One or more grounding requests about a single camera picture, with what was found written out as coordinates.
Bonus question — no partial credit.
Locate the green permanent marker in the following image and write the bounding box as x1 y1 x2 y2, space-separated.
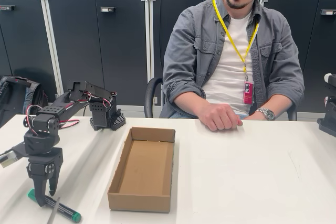
27 189 82 222

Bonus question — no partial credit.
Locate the person's left forearm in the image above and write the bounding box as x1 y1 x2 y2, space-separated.
249 97 293 120

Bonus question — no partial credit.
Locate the person's right forearm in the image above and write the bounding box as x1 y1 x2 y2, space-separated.
178 95 211 120

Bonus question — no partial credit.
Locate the person's right hand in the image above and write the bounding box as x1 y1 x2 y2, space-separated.
201 103 244 132

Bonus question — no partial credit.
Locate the thin grey rod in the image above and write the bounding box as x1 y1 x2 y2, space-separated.
46 196 61 224

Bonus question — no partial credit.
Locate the black backpack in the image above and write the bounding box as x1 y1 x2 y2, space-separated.
0 76 49 127

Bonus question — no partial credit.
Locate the open cardboard box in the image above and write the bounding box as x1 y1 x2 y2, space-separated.
107 126 176 214

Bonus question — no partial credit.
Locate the black office chair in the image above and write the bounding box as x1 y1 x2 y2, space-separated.
143 77 298 122

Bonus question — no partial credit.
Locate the man in grey shirt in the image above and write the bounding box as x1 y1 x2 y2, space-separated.
159 0 307 120

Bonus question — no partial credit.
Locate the pink id badge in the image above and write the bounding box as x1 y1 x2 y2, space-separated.
243 81 255 105

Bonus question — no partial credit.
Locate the silver wristwatch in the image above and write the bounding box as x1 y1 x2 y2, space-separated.
256 108 276 121

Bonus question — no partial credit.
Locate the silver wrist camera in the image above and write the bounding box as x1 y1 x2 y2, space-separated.
0 148 20 168

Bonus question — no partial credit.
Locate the yellow lanyard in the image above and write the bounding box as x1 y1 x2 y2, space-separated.
212 0 260 82

